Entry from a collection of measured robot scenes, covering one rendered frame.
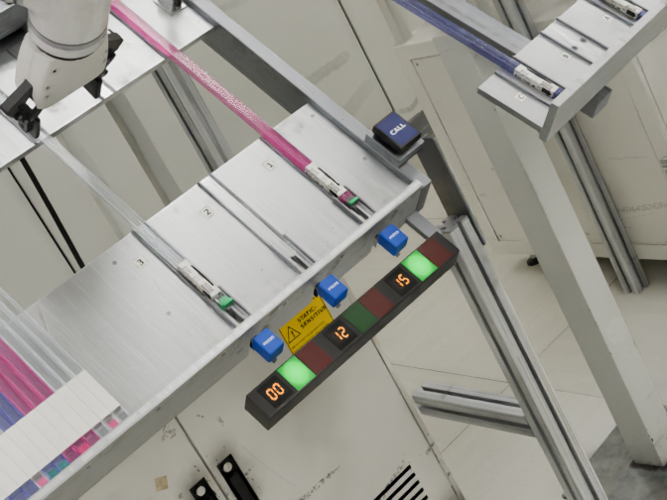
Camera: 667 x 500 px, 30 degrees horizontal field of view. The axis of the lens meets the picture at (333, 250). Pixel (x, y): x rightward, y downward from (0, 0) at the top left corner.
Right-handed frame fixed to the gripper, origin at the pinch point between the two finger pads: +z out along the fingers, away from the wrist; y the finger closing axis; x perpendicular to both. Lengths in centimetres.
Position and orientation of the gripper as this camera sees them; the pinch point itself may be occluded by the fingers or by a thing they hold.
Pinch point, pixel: (60, 105)
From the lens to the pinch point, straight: 151.8
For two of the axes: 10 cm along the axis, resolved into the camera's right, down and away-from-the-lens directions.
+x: 6.9, 7.1, -1.6
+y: -6.8, 5.6, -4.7
